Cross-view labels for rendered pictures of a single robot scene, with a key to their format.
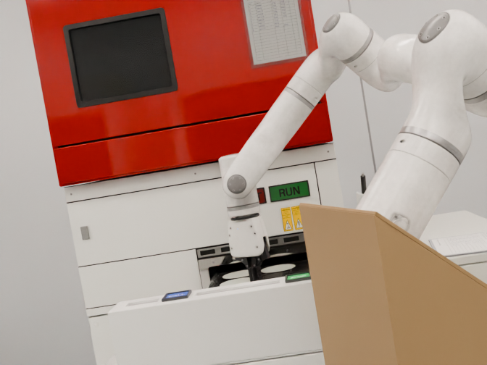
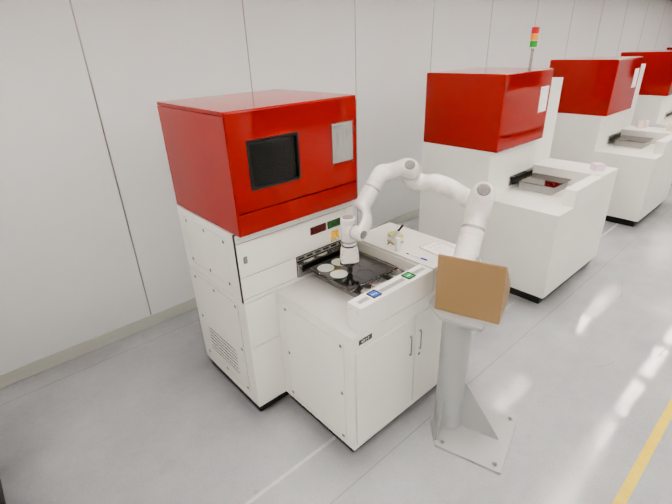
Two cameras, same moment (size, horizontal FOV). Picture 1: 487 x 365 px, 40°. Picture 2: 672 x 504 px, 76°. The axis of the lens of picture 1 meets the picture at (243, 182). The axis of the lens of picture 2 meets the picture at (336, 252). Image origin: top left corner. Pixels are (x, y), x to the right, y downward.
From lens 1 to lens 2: 1.80 m
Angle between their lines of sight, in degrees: 49
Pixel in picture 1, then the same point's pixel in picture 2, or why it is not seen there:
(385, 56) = (438, 185)
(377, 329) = (490, 298)
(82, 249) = (243, 269)
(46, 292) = (46, 281)
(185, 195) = (293, 231)
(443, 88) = (486, 212)
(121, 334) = (363, 316)
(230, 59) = (323, 160)
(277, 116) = (369, 199)
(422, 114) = (478, 220)
